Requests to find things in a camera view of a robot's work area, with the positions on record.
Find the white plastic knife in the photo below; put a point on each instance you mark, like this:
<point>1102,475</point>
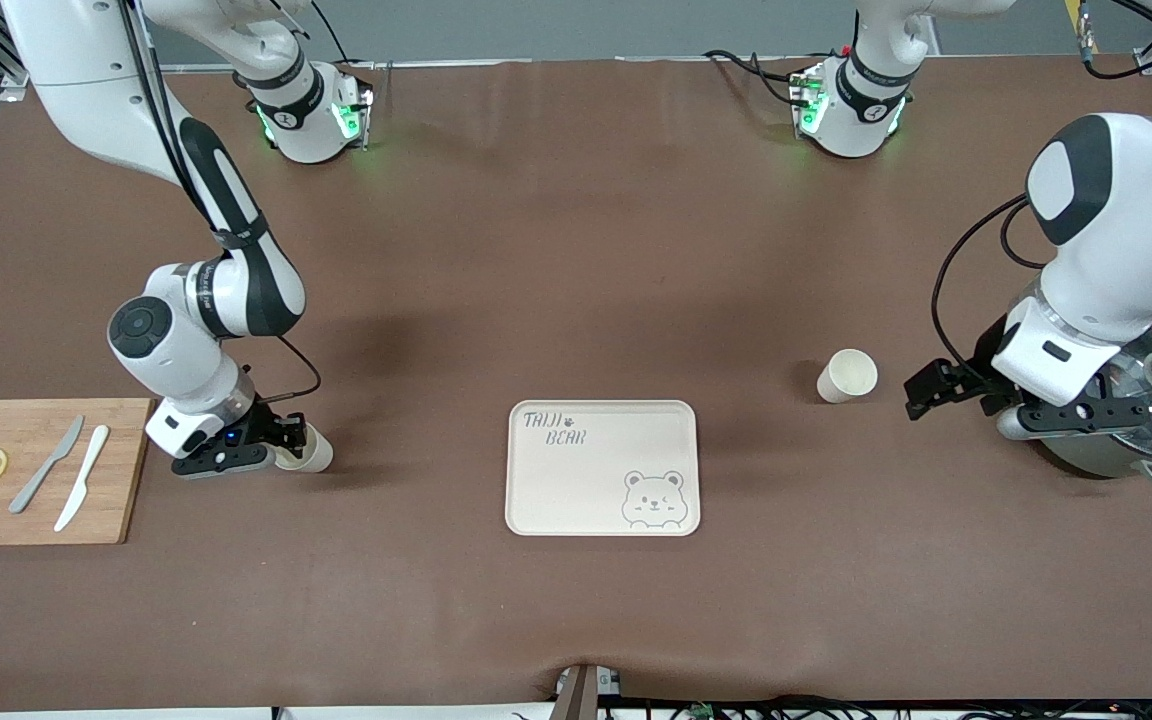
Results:
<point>76,495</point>

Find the white paper cup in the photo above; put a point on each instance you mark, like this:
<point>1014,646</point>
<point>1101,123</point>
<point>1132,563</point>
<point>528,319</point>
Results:
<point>851,375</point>
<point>316,458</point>

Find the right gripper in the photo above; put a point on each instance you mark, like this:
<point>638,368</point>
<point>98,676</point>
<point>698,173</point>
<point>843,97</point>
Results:
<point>262,425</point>

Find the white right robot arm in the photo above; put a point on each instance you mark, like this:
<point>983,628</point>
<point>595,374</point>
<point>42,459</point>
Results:
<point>76,80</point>

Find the grey plastic knife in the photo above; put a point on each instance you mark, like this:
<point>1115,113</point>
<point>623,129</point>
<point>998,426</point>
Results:
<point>69,440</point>

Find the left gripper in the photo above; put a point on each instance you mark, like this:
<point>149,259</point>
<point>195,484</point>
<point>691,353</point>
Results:
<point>978,381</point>

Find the wooden cutting board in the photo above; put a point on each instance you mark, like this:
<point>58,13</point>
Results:
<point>126,480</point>

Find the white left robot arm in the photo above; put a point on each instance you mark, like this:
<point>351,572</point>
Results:
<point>1126,200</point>

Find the cream tray with bear print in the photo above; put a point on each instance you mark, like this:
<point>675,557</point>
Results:
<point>596,480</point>

